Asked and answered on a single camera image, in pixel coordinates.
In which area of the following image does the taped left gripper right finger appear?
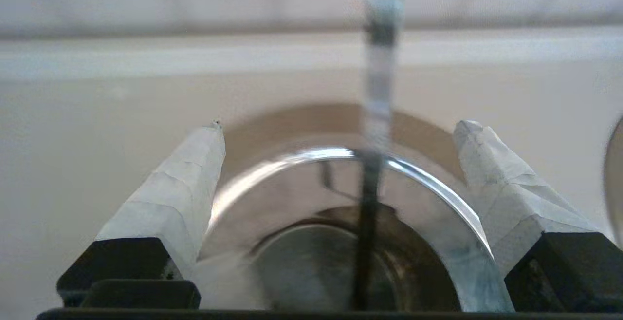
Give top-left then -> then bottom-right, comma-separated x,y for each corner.
453,119 -> 623,312

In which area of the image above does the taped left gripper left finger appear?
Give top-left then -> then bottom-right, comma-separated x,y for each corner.
56,120 -> 227,309

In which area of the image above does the metal ladle handle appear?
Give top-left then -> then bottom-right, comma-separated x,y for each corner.
351,0 -> 407,311

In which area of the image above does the right round metal lid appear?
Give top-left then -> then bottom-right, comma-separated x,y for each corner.
603,115 -> 623,247

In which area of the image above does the steel soup pot insert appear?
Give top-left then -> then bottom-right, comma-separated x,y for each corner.
251,206 -> 462,311

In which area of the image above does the brown steel well ring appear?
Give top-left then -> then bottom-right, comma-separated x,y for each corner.
221,103 -> 468,189

